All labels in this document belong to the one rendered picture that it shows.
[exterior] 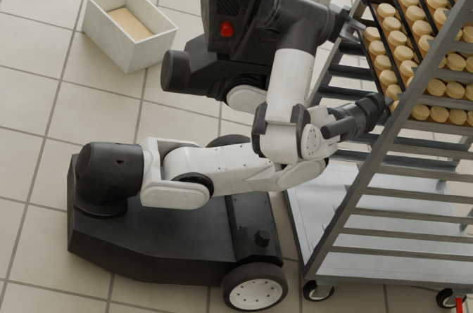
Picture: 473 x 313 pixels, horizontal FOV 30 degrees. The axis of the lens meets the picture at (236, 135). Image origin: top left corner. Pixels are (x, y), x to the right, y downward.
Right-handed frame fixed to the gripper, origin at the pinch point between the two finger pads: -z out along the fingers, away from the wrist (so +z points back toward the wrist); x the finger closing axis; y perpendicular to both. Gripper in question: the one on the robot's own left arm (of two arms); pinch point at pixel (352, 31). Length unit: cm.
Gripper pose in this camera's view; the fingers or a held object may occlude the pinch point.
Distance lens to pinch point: 258.5
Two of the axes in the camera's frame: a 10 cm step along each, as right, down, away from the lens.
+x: 2.9, -6.9, -6.6
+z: -8.9, -4.5, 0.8
